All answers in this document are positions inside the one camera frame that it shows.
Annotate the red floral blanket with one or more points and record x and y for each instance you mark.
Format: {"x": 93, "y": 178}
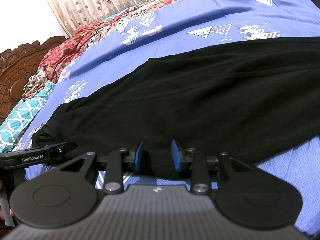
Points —
{"x": 75, "y": 42}

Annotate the teal white patterned pillow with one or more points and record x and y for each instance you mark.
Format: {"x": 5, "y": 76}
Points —
{"x": 22, "y": 112}

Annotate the blue printed bedsheet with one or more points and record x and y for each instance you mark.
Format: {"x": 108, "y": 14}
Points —
{"x": 187, "y": 12}

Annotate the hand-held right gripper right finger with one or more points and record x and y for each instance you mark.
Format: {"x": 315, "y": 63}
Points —
{"x": 176, "y": 158}

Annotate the beige leaf print curtain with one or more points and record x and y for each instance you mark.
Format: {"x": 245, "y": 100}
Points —
{"x": 100, "y": 0}

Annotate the patchwork patterned quilt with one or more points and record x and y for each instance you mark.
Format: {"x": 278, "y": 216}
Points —
{"x": 155, "y": 5}

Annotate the person's left hand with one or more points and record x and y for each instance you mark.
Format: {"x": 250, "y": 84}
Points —
{"x": 11, "y": 212}

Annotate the black pants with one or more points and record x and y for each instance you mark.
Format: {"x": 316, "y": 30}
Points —
{"x": 200, "y": 92}

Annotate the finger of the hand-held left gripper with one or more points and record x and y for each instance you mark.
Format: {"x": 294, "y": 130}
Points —
{"x": 62, "y": 148}

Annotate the floral scarf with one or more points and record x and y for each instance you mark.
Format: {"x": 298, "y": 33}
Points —
{"x": 36, "y": 82}

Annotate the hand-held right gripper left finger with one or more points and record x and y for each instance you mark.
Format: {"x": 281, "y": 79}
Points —
{"x": 139, "y": 156}

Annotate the carved wooden headboard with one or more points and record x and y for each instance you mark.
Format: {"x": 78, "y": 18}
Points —
{"x": 15, "y": 80}

